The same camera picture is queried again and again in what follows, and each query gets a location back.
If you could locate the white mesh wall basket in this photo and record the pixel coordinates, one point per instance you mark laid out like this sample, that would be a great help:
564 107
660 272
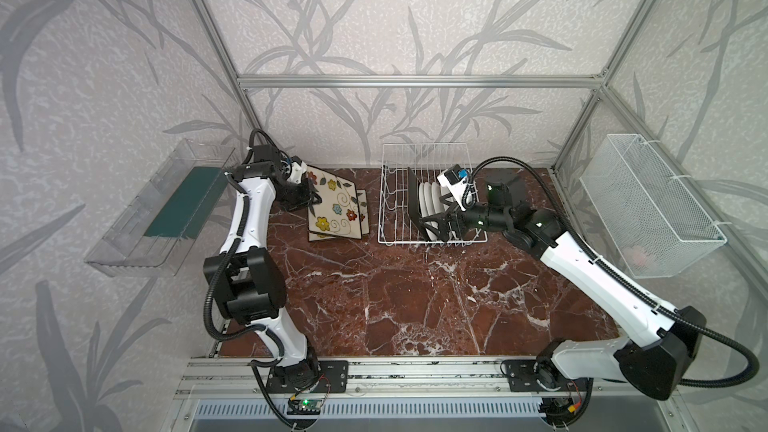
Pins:
641 201

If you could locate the square floral plate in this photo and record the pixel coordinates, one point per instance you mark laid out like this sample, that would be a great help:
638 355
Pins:
320 177
364 216

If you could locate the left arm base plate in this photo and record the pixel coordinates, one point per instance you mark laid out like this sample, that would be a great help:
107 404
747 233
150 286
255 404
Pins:
329 376

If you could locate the white round plate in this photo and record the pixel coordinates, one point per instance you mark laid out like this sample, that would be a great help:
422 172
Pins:
431 191
425 202
446 198
436 193

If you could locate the clear plastic wall bin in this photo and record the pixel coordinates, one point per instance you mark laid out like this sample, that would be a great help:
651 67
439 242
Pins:
152 237

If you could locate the white wire dish rack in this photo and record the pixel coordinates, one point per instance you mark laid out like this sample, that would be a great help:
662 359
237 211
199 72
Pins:
427 160

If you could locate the right circuit board with wires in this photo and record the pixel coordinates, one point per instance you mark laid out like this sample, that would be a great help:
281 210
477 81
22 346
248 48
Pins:
559 410

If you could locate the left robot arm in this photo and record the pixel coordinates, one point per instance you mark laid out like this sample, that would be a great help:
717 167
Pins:
247 292

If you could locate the pink object in basket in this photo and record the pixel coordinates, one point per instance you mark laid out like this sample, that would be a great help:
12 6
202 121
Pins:
637 256

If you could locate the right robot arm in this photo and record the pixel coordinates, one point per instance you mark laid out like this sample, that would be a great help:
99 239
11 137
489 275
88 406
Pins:
658 342

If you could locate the aluminium mounting rail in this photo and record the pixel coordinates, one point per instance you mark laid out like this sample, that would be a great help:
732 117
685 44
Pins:
366 378

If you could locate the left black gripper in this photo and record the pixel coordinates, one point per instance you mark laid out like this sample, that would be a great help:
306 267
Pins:
302 195

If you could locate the left green circuit board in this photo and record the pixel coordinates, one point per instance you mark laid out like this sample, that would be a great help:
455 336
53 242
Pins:
305 406

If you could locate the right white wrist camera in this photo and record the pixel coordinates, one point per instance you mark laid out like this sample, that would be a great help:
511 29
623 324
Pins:
457 180

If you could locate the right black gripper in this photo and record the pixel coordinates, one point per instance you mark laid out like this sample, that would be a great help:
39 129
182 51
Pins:
448 222

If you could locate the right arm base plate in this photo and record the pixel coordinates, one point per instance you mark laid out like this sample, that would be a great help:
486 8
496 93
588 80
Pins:
531 375

